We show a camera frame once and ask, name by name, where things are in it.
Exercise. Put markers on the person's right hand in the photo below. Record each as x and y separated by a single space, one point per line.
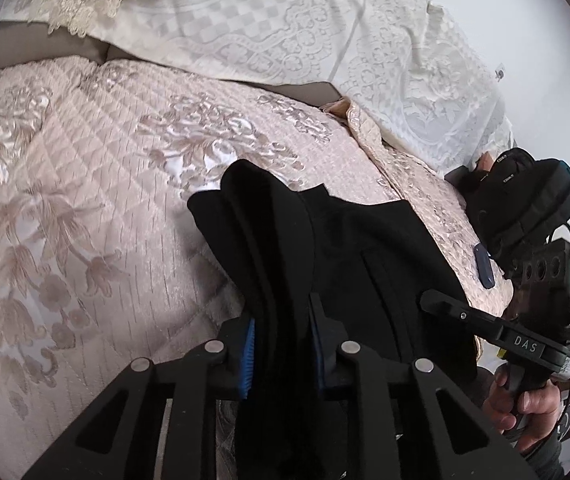
542 412

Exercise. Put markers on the white lace cover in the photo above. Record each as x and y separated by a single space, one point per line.
315 35

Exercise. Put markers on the pink quilted bedspread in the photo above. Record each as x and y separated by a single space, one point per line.
115 185

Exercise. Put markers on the white wall socket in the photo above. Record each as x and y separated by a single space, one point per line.
500 72

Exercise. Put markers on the black backpack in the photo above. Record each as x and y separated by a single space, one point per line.
520 205

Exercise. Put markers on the dark blue remote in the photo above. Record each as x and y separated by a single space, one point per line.
484 266

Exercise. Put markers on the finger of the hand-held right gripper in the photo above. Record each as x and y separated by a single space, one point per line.
460 312

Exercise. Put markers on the black pants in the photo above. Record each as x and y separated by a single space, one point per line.
365 240

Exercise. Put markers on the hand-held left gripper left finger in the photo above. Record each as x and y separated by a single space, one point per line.
249 355

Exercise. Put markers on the person's right forearm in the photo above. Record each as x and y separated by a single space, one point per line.
547 460

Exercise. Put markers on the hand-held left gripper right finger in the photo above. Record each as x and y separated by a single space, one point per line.
317 355

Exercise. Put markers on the pink cloth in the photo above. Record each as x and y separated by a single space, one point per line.
485 162

